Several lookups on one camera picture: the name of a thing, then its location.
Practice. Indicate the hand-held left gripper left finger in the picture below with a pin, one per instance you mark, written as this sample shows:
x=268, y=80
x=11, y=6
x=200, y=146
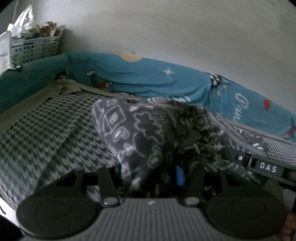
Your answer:
x=106, y=183

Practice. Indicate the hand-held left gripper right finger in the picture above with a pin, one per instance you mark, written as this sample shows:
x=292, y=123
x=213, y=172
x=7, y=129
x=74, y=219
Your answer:
x=180, y=176

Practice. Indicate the blue printed bed sheet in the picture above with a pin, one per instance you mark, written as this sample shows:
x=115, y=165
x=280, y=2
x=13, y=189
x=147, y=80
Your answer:
x=161, y=78

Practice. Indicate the olive green cloth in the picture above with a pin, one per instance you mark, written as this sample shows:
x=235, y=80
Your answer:
x=67, y=85

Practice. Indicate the grey patterned fleece garment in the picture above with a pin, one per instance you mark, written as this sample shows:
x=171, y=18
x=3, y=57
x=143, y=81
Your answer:
x=143, y=134

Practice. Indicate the pile of crumpled packets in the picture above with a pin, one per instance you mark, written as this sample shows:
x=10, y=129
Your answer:
x=47, y=29

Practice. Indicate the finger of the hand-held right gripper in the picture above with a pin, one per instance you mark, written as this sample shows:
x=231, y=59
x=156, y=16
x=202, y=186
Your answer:
x=235, y=156

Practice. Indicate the houndstooth bed mat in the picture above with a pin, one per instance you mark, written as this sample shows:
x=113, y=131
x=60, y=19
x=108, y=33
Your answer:
x=46, y=139

